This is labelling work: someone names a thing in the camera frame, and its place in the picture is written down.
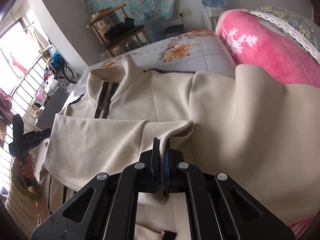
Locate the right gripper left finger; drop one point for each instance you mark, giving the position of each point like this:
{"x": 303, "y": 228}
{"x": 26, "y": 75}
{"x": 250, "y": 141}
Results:
{"x": 106, "y": 207}

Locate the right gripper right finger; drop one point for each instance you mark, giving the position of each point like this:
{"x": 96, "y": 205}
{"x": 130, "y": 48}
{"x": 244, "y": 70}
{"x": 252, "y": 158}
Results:
{"x": 218, "y": 207}

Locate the cream zip jacket black trim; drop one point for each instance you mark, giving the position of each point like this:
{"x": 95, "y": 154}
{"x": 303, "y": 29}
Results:
{"x": 263, "y": 133}

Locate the person left hand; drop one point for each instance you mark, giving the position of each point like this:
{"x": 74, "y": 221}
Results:
{"x": 26, "y": 168}

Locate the dark grey board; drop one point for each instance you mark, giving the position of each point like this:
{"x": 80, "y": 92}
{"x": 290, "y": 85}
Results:
{"x": 53, "y": 106}

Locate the cream green knit sleeve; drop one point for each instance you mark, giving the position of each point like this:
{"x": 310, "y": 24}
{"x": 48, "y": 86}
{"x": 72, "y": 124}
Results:
{"x": 21, "y": 205}

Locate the bicycle wheel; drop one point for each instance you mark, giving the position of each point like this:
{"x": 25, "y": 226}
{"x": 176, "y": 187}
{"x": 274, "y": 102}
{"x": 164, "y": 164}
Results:
{"x": 69, "y": 74}

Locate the wooden chair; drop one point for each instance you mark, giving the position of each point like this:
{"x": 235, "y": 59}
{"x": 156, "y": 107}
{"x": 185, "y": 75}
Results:
{"x": 110, "y": 45}

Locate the bed with floral plaid sheet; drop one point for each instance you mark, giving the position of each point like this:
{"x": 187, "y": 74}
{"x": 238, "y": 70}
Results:
{"x": 199, "y": 50}

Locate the black bag on chair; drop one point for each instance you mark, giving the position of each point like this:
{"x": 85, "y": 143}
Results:
{"x": 120, "y": 29}

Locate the pink floral blanket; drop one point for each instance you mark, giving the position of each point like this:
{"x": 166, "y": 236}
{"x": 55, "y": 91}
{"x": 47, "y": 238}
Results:
{"x": 251, "y": 40}

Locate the white water dispenser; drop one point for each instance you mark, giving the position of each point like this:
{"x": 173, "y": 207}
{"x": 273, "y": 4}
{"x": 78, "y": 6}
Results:
{"x": 210, "y": 16}

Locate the lace trimmed grey pillow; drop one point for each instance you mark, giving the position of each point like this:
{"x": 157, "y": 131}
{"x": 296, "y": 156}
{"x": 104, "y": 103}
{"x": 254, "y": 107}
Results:
{"x": 299, "y": 28}

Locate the wall power socket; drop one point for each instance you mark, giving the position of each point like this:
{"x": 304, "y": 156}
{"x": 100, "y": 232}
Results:
{"x": 184, "y": 13}

